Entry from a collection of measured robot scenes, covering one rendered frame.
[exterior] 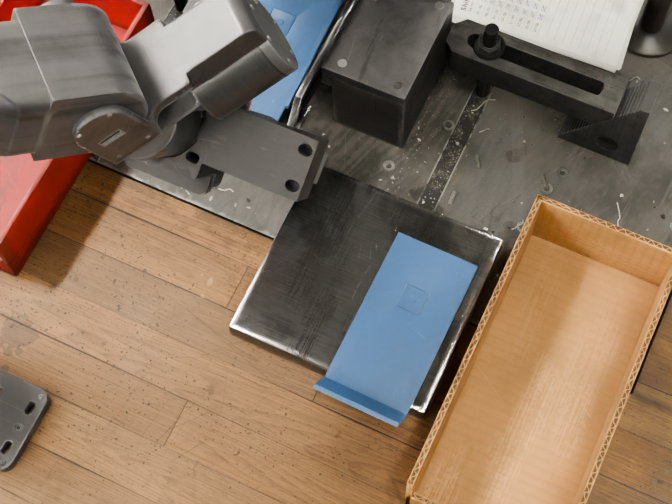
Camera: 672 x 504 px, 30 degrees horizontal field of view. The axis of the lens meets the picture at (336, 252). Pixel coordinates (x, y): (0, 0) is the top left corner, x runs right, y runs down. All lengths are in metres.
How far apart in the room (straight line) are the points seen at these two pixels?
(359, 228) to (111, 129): 0.34
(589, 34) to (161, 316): 0.43
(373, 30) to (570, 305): 0.27
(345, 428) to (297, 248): 0.15
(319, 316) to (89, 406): 0.19
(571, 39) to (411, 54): 0.14
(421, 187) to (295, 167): 0.26
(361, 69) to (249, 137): 0.21
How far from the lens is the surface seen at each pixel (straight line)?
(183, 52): 0.76
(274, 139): 0.82
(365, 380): 0.97
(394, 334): 0.98
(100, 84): 0.72
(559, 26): 1.09
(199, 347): 1.02
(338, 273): 1.01
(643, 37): 1.15
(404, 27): 1.04
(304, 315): 1.00
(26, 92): 0.70
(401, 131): 1.05
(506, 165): 1.07
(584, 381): 1.01
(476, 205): 1.06
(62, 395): 1.02
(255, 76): 0.77
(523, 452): 0.98
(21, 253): 1.06
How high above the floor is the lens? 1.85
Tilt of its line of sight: 67 degrees down
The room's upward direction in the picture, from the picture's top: 4 degrees counter-clockwise
